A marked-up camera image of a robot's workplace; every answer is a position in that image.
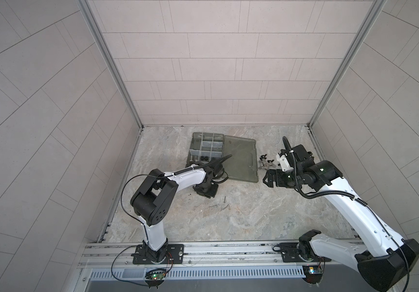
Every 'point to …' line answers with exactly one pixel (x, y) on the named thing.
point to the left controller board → (156, 274)
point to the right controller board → (313, 274)
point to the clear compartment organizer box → (206, 147)
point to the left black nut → (202, 157)
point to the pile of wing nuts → (264, 157)
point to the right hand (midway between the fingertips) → (270, 181)
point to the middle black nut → (206, 157)
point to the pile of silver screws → (224, 202)
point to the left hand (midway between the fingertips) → (215, 193)
